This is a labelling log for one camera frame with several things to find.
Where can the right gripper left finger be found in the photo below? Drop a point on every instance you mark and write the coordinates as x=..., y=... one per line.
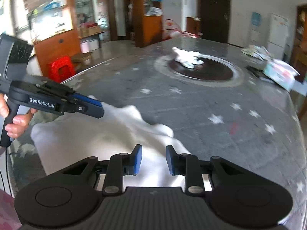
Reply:
x=121, y=165

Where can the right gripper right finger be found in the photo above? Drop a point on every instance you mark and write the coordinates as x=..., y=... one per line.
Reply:
x=186, y=165

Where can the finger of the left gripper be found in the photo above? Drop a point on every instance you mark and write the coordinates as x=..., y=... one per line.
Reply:
x=92, y=110
x=86, y=101

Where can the cream fleece garment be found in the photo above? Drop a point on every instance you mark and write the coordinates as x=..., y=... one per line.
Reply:
x=74, y=136

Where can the person left hand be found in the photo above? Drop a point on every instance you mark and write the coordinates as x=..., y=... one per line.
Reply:
x=19, y=123

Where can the red plastic stool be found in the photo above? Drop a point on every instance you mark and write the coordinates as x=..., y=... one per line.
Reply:
x=61, y=69

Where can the orange glass display cabinet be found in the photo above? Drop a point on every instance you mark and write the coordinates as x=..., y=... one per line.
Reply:
x=52, y=25

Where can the small white baby garment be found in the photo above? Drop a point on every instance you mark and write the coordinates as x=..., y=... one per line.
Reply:
x=188, y=59

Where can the pink play tent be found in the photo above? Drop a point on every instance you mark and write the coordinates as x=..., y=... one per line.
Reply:
x=172, y=30

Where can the brown wooden shelf cabinet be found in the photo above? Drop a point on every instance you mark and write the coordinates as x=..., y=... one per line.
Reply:
x=143, y=21

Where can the black flat remote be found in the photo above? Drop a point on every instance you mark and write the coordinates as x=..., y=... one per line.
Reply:
x=259, y=74

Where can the tissue pack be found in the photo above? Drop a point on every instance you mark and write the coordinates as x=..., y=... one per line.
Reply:
x=281, y=73

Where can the floral patterned cloth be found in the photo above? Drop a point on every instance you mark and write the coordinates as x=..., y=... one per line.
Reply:
x=257, y=52

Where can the white refrigerator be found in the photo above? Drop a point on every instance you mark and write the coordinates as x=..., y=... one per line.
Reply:
x=277, y=35

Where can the water dispenser with bottle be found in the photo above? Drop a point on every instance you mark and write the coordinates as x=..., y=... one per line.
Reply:
x=255, y=29

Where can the dark wooden door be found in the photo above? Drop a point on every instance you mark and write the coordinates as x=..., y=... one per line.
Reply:
x=214, y=18

